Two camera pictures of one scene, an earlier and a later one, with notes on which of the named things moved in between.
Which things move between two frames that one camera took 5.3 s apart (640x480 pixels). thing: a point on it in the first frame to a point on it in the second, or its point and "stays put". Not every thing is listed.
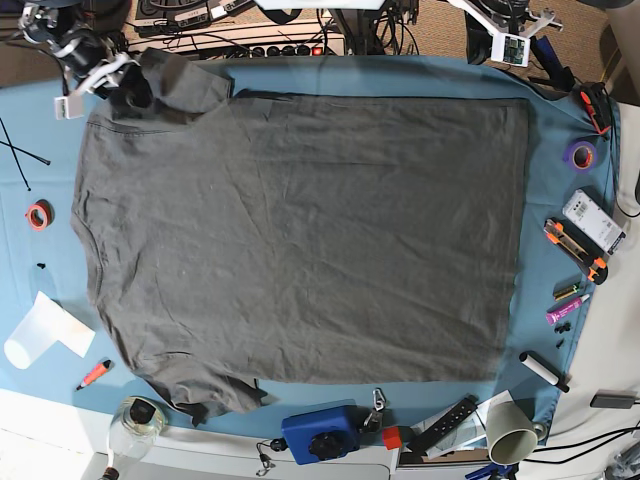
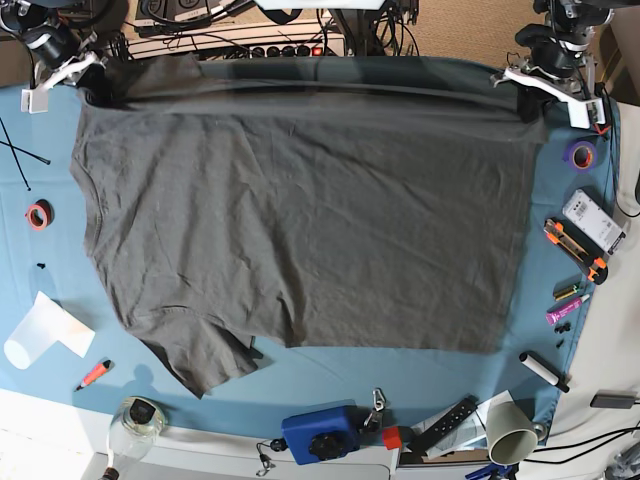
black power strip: x=283 y=51 stays put
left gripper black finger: x=133 y=88 to x=97 y=85
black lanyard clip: x=276 y=444 stays put
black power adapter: x=614 y=399 stays put
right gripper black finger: x=479 y=42 to x=531 y=102
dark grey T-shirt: x=237 y=239 stays put
